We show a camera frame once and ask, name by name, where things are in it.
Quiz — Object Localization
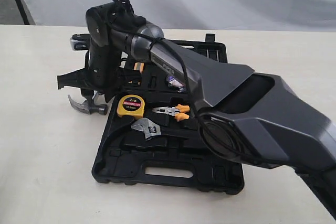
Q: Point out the adjustable wrench black handle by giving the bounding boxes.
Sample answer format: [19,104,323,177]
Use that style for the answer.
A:
[131,118,200,141]

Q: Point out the yellow black screwdriver right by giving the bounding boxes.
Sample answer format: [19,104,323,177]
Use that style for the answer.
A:
[216,50,220,62]

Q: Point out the yellow black screwdriver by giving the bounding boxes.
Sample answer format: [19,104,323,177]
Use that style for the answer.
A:
[216,50,220,62]
[206,49,210,59]

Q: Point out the claw hammer black handle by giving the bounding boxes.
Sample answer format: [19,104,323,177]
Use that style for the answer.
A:
[68,91,108,115]

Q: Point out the yellow black screwdriver left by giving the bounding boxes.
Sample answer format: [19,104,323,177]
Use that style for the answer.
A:
[206,49,210,59]

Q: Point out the black plastic tool case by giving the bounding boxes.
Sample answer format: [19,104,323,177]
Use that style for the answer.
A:
[91,34,245,193]

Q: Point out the black electrical tape roll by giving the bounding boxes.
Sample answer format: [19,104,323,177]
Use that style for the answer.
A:
[165,75,186,93]

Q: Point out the orange utility knife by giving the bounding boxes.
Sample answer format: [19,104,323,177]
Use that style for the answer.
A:
[130,62,144,84]

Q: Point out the yellow tape measure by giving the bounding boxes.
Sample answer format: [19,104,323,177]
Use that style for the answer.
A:
[117,94,145,120]

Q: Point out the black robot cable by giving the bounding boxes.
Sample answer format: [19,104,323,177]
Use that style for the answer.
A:
[106,0,336,183]

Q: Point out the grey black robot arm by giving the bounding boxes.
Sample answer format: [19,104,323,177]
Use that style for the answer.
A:
[57,4,335,216]

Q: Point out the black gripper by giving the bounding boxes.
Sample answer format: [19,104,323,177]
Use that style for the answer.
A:
[57,34,122,101]

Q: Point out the pliers with orange handles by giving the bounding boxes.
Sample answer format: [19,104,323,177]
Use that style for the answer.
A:
[152,104,190,122]

